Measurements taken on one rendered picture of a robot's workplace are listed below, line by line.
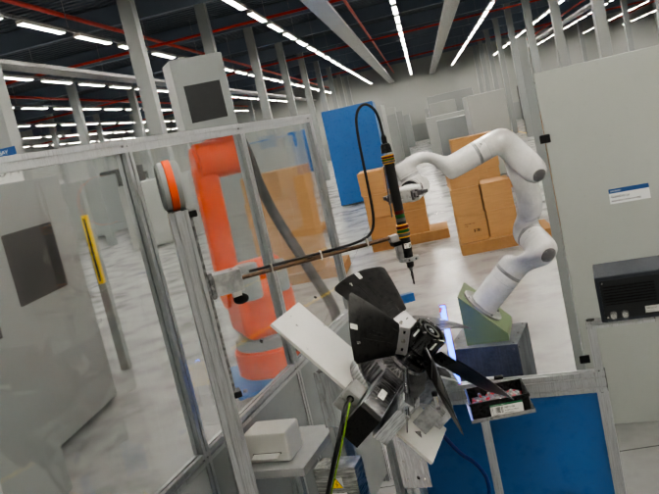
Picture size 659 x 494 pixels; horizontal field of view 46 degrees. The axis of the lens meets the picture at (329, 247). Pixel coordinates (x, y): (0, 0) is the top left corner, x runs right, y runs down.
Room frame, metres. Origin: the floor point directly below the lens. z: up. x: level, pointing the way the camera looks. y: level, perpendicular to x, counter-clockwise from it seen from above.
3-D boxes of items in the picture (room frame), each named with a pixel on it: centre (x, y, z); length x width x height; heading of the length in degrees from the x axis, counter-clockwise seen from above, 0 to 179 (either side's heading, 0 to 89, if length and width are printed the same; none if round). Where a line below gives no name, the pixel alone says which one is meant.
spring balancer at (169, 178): (2.41, 0.44, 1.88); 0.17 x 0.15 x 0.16; 160
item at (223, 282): (2.43, 0.35, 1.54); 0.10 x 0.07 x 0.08; 105
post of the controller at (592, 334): (2.74, -0.88, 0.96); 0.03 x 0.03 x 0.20; 70
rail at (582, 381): (2.89, -0.48, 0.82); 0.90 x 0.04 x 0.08; 70
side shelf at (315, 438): (2.67, 0.30, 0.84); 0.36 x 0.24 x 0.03; 160
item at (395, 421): (2.29, -0.07, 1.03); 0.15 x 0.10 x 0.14; 70
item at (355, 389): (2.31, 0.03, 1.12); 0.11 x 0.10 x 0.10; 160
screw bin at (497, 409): (2.71, -0.48, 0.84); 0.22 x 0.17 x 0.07; 84
